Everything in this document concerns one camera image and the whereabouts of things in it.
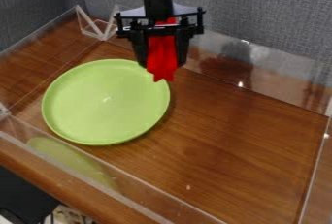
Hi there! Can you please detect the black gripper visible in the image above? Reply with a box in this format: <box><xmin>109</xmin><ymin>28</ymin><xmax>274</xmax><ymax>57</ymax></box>
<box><xmin>114</xmin><ymin>3</ymin><xmax>207</xmax><ymax>68</ymax></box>

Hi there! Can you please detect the red ridged carrot block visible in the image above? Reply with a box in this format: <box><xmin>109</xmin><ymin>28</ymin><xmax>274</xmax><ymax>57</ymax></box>
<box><xmin>145</xmin><ymin>16</ymin><xmax>181</xmax><ymax>83</ymax></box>

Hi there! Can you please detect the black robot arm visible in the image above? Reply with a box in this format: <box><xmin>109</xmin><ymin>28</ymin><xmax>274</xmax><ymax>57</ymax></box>
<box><xmin>114</xmin><ymin>0</ymin><xmax>207</xmax><ymax>68</ymax></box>

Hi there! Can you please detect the green round plate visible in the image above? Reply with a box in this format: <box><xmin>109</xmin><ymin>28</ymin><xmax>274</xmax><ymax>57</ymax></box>
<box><xmin>42</xmin><ymin>59</ymin><xmax>171</xmax><ymax>145</ymax></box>

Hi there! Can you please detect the clear acrylic corner bracket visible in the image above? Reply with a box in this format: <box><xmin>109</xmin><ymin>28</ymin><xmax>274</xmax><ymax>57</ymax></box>
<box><xmin>76</xmin><ymin>5</ymin><xmax>120</xmax><ymax>42</ymax></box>

